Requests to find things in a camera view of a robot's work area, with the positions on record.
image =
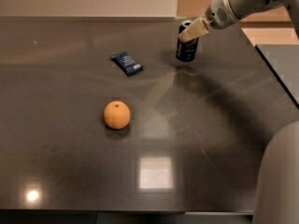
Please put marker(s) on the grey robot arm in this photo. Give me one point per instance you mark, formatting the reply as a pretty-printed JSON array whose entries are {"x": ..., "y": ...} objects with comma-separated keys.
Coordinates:
[{"x": 277, "y": 192}]

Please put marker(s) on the dark side counter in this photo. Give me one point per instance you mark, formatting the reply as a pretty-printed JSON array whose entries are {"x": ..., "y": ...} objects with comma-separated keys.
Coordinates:
[{"x": 283, "y": 61}]

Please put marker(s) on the orange fruit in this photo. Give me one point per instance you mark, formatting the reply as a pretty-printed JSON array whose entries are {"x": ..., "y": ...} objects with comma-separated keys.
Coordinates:
[{"x": 117, "y": 115}]

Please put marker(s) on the blue pepsi can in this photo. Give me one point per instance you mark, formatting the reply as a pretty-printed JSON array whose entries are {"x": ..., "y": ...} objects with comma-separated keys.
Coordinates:
[{"x": 186, "y": 51}]

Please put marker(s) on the blue rxbar blueberry wrapper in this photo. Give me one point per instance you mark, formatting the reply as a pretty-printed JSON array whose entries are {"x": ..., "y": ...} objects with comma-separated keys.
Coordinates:
[{"x": 126, "y": 63}]

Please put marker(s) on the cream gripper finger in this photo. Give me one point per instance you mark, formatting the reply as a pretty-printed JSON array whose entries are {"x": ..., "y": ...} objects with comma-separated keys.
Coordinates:
[{"x": 197, "y": 28}]

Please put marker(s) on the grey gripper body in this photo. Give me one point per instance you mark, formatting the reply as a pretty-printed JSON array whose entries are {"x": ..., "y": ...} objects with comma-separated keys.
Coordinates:
[{"x": 217, "y": 13}]

